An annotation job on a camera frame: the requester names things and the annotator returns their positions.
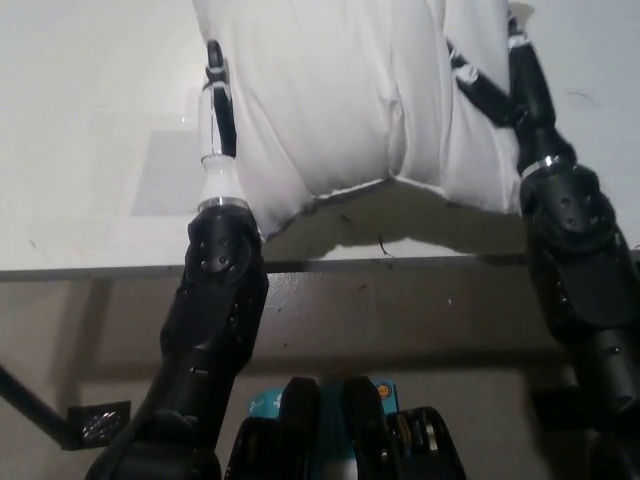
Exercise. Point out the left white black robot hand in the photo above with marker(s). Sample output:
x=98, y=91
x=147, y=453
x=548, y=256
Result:
x=217, y=175

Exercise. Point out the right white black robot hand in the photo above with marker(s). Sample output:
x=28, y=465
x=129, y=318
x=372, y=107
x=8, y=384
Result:
x=535, y=100

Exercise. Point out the white pillow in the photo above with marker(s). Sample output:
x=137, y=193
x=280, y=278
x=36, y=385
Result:
x=325, y=100

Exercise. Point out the grey tape patch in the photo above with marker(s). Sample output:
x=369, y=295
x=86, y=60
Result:
x=165, y=175

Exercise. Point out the black table leg with foot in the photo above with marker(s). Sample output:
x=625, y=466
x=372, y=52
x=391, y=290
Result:
x=100, y=422

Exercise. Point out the teal cardboard box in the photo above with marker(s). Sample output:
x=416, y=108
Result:
x=332, y=425

